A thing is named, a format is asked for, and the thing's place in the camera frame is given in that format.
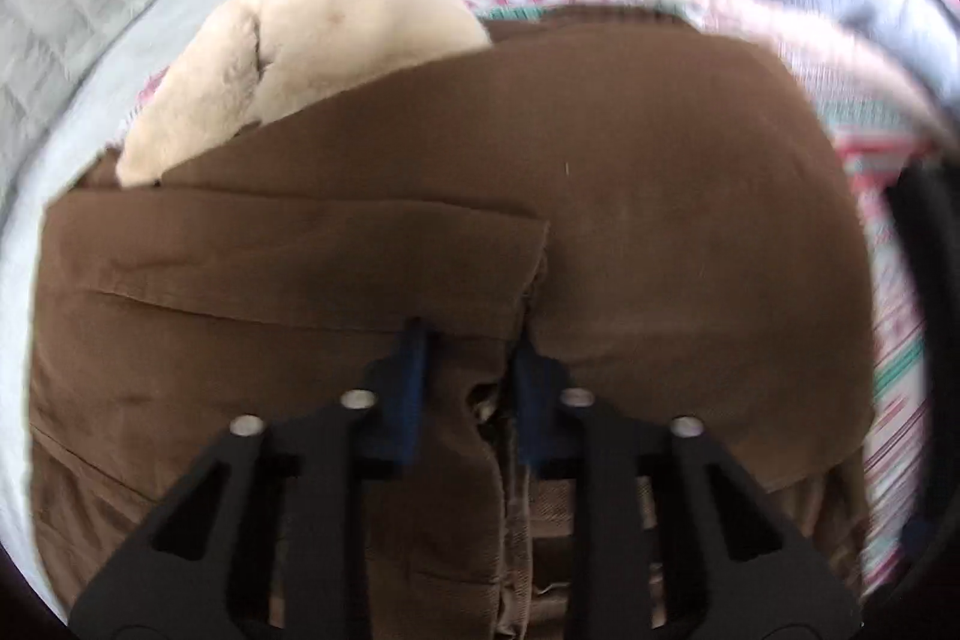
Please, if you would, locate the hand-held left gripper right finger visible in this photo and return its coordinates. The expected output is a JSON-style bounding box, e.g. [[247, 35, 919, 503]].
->
[[512, 329, 861, 640]]

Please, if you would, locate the patterned pink green white blanket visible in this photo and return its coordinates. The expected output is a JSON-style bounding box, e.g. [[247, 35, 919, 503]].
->
[[127, 0, 938, 600]]

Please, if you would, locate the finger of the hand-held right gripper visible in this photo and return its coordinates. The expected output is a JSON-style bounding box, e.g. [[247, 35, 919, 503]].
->
[[900, 517, 935, 563]]

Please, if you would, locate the brown coat with cream lining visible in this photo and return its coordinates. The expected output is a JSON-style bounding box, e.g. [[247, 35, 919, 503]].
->
[[26, 0, 878, 640]]

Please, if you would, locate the pink and white quilt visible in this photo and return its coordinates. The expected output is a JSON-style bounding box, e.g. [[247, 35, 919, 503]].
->
[[382, 0, 960, 154]]

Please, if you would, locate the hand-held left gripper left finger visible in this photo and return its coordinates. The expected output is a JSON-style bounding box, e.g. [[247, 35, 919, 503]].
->
[[71, 317, 436, 640]]

